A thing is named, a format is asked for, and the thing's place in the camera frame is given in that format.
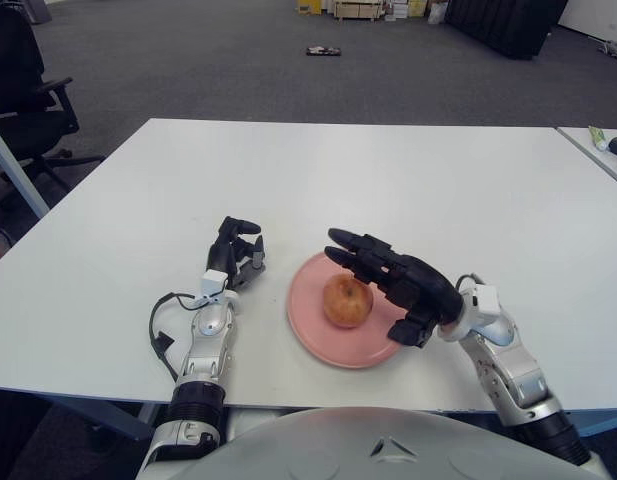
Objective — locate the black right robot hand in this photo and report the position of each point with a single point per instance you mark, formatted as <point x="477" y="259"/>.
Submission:
<point x="423" y="285"/>

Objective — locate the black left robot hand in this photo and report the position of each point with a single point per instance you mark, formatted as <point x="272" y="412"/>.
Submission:
<point x="219" y="252"/>

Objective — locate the red yellow apple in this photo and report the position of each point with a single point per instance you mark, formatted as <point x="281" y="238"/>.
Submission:
<point x="345" y="302"/>

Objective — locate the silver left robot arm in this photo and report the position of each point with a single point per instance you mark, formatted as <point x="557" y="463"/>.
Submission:
<point x="208" y="325"/>

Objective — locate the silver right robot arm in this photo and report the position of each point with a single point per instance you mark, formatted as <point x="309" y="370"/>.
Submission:
<point x="518" y="370"/>

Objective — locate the pink round plate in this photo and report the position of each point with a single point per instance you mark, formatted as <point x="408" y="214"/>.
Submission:
<point x="313" y="330"/>

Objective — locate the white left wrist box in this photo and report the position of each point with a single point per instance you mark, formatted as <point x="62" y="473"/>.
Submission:
<point x="214" y="282"/>

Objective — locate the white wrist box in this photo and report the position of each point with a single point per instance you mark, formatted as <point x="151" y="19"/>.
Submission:
<point x="214" y="282"/>
<point x="486" y="300"/>

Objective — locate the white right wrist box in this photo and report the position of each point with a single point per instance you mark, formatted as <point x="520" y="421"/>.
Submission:
<point x="486" y="300"/>

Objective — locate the grey robot torso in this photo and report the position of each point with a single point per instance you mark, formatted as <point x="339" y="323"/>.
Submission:
<point x="338" y="445"/>

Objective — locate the grey slanted desk leg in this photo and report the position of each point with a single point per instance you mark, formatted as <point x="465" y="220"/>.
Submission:
<point x="15" y="175"/>

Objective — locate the flat dark tray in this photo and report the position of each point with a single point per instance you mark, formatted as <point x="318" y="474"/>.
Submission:
<point x="324" y="51"/>

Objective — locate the green white tube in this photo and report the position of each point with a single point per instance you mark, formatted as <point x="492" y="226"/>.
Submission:
<point x="598" y="137"/>

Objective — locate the black office chair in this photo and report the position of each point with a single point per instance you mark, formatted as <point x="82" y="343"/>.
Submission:
<point x="18" y="90"/>

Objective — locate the yellow cardboard box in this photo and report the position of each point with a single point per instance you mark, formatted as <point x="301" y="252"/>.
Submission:
<point x="309" y="6"/>

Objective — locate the black curtain partition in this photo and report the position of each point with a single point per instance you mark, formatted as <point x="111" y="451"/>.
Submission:
<point x="503" y="25"/>

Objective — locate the white plastic bag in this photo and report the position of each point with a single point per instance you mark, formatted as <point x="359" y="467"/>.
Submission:
<point x="436" y="12"/>

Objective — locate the stacked white boxes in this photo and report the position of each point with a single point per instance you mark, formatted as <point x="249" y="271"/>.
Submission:
<point x="397" y="10"/>

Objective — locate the pale yellow carton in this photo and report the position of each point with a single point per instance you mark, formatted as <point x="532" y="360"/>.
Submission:
<point x="418" y="8"/>

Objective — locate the light wooden crate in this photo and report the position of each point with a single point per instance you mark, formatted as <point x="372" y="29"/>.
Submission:
<point x="359" y="11"/>

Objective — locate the grey bin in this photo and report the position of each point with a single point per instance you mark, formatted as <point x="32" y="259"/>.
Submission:
<point x="43" y="10"/>

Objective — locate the small grey robot toy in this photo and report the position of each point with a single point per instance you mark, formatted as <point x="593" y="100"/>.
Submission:
<point x="611" y="50"/>

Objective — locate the blue grey table frame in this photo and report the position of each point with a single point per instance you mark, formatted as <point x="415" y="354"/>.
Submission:
<point x="603" y="422"/>

